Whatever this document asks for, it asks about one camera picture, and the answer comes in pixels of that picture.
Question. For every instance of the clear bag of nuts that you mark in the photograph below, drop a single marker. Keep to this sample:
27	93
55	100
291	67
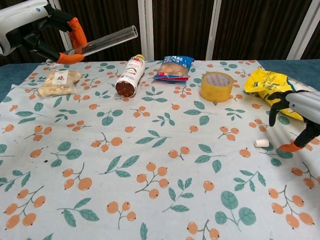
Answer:
58	82

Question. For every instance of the white screen frame post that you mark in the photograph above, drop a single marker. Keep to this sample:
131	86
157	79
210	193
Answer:
146	15
300	27
212	30
65	37

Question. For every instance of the small white stopper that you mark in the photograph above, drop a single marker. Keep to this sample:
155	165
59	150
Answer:
261	142

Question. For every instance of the clear glass test tube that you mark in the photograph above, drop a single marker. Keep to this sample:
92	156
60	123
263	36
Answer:
110	40

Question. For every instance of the yellow marshmallow bag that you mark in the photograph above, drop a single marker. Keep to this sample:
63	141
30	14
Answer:
265	82

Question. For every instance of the blue snack bag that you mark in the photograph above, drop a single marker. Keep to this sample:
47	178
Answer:
173	68

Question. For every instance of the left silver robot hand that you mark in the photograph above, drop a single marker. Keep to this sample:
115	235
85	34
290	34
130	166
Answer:
17	20

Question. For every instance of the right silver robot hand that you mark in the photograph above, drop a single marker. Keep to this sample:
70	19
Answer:
302	100

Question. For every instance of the floral printed tablecloth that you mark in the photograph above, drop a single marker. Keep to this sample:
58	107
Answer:
160	155

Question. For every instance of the clear packing tape roll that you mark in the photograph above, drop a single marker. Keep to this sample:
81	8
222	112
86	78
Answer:
216	90

